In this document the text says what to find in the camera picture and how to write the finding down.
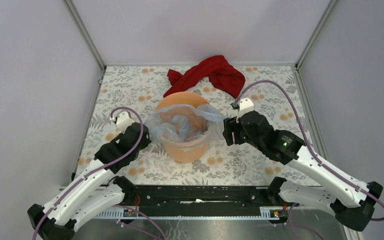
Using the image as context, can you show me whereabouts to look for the aluminium frame post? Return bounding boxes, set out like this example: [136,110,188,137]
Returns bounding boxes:
[295,0,339,70]
[62,0,106,72]

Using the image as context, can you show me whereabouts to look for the metal front tray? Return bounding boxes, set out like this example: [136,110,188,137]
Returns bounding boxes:
[73,207,363,240]

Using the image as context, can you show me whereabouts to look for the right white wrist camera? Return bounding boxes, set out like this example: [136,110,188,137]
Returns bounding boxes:
[231,97,255,122]

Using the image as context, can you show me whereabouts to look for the orange plastic trash bin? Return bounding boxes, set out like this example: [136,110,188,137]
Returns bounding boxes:
[156,91,209,163]

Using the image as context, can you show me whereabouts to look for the light blue plastic trash bag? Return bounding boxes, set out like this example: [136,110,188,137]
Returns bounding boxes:
[144,104,228,144]

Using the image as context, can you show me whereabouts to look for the floral patterned table mat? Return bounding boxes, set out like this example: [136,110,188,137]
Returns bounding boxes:
[73,66,316,186]

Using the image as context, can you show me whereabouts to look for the right aluminium frame post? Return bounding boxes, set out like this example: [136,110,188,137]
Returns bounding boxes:
[295,0,339,70]

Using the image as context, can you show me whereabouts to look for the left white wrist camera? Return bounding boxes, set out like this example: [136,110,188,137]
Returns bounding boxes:
[110,111,135,133]

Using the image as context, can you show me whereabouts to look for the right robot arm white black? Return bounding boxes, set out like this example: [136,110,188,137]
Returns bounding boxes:
[222,110,383,232]

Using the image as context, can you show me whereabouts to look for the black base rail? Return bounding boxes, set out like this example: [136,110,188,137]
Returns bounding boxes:
[119,185,291,217]

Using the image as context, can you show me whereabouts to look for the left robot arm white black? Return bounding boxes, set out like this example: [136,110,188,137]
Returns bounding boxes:
[27,122,151,240]

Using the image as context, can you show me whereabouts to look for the red cloth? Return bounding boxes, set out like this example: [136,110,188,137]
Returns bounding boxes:
[163,55,246,98]

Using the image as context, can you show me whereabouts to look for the left aluminium frame post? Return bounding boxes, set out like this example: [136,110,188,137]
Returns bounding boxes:
[62,0,106,72]

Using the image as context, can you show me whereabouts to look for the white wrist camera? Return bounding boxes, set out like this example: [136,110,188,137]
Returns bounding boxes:
[231,97,255,122]
[110,111,135,133]

